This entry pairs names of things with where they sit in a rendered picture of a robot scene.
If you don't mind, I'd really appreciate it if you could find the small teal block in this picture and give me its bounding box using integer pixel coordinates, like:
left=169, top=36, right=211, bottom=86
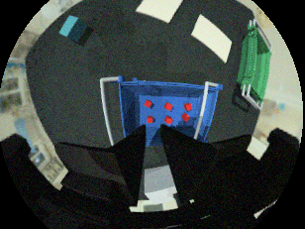
left=60, top=15, right=87, bottom=42

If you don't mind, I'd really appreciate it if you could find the blue plastic tray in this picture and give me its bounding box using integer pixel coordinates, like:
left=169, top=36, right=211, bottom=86
left=114, top=75, right=222, bottom=147

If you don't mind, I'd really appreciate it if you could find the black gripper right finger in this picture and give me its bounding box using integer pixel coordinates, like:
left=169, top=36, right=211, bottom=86
left=159, top=125, right=253, bottom=203

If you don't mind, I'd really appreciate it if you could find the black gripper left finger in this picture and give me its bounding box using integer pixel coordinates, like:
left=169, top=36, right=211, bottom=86
left=53, top=125, right=146, bottom=207

